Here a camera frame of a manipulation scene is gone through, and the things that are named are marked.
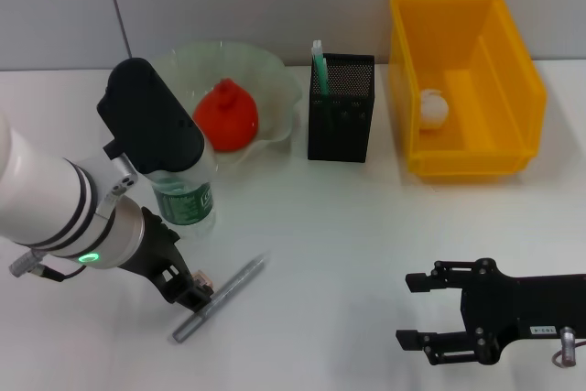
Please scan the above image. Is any black mesh pen holder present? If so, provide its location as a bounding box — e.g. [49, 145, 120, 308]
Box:
[307, 52, 376, 164]

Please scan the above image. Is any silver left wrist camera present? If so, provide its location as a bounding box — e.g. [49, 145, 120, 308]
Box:
[95, 57, 206, 175]

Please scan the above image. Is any clear wavy glass fruit plate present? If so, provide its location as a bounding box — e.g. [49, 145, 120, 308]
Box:
[146, 40, 304, 172]

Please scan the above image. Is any yellow plastic storage bin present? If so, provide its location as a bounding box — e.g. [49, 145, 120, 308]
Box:
[388, 0, 548, 184]

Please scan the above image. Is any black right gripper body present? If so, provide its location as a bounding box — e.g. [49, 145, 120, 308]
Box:
[460, 257, 586, 365]

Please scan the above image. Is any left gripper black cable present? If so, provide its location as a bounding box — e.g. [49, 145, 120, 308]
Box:
[7, 249, 88, 281]

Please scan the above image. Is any grey pen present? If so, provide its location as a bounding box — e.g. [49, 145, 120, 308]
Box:
[172, 251, 271, 344]

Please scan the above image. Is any white paper ball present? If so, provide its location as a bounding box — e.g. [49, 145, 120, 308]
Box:
[419, 88, 450, 132]

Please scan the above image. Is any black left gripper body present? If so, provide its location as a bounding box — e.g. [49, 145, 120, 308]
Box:
[117, 206, 192, 292]

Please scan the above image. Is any clear water bottle green label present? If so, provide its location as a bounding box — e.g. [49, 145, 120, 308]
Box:
[150, 143, 217, 239]

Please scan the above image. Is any right gripper cable with plug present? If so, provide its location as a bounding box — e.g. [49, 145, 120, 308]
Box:
[551, 325, 586, 369]

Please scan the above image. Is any mint green utility knife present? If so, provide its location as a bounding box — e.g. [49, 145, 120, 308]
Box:
[311, 38, 331, 97]

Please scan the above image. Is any red-orange toy fruit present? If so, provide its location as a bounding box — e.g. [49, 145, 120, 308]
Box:
[191, 79, 260, 154]

